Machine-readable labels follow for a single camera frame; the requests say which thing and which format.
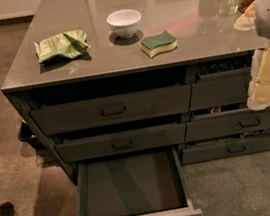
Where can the white ceramic bowl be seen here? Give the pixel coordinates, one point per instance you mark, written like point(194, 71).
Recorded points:
point(124, 23)

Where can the green crumpled snack bag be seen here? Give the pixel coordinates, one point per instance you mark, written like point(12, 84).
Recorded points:
point(70, 44)

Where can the green yellow sponge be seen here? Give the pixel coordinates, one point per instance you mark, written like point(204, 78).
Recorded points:
point(158, 44)

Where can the grey kitchen island cabinet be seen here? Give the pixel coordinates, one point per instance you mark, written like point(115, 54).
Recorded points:
point(207, 43)

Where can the black bin behind cabinet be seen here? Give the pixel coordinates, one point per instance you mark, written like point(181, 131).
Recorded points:
point(25, 134)

